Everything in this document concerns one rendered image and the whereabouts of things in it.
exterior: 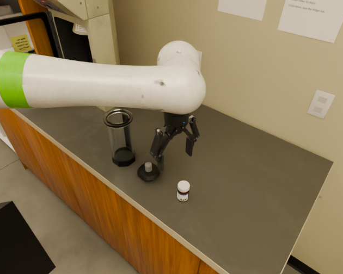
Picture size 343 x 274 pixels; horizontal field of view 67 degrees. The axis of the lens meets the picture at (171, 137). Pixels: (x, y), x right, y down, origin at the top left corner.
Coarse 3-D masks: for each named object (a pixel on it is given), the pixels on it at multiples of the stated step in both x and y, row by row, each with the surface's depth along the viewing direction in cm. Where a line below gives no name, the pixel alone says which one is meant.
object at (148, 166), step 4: (144, 164) 105; (148, 164) 101; (152, 164) 105; (140, 168) 103; (144, 168) 103; (148, 168) 100; (152, 168) 103; (156, 168) 103; (140, 172) 102; (144, 172) 102; (148, 172) 102; (152, 172) 102; (156, 172) 102; (140, 176) 101; (144, 176) 100; (148, 176) 100; (152, 176) 100; (156, 176) 101; (148, 180) 102
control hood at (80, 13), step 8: (48, 0) 101; (56, 0) 95; (64, 0) 96; (72, 0) 98; (80, 0) 101; (48, 8) 117; (64, 8) 101; (72, 8) 100; (80, 8) 102; (72, 16) 108; (80, 16) 104
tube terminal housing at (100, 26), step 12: (96, 0) 106; (108, 0) 114; (96, 12) 108; (108, 12) 113; (84, 24) 111; (96, 24) 111; (108, 24) 116; (96, 36) 114; (108, 36) 118; (96, 48) 116; (108, 48) 121; (96, 60) 119; (108, 60) 124; (108, 108) 138
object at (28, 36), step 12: (12, 24) 115; (24, 24) 119; (36, 24) 122; (0, 36) 114; (12, 36) 117; (24, 36) 121; (36, 36) 125; (0, 48) 116; (12, 48) 120; (24, 48) 123; (36, 48) 127; (48, 48) 131
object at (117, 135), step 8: (112, 112) 100; (120, 112) 101; (128, 112) 100; (104, 120) 95; (112, 120) 102; (120, 120) 104; (128, 120) 96; (112, 128) 96; (120, 128) 95; (128, 128) 98; (112, 136) 99; (120, 136) 98; (128, 136) 100; (112, 144) 102; (120, 144) 100; (128, 144) 102; (112, 152) 106; (120, 152) 103; (128, 152) 105; (120, 160) 106
